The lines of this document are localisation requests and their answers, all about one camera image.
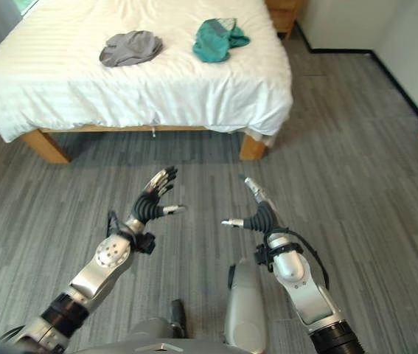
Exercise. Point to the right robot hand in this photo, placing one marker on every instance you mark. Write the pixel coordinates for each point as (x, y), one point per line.
(262, 218)

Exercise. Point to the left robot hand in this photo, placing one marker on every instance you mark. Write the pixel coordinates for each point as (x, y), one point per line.
(149, 204)

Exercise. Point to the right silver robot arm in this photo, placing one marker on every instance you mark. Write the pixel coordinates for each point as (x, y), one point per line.
(304, 287)

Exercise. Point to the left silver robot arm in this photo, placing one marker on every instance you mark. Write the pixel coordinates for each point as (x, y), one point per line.
(94, 273)

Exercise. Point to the white bed sheet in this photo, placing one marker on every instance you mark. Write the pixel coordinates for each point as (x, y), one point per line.
(135, 73)

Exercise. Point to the silver robot leg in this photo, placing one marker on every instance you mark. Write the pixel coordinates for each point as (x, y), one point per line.
(244, 306)

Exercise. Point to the dark robot foot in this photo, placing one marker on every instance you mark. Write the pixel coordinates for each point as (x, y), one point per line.
(177, 318)

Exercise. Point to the silver robot torso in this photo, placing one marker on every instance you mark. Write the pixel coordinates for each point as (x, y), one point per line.
(146, 339)

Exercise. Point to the grey garment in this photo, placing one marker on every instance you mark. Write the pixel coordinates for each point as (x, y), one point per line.
(131, 48)

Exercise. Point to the teal garment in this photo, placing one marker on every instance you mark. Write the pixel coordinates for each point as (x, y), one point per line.
(216, 40)

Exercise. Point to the wooden nightstand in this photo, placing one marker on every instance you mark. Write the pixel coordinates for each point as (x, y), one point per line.
(283, 14)

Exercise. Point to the wooden bed frame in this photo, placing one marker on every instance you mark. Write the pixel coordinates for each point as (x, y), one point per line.
(157, 142)

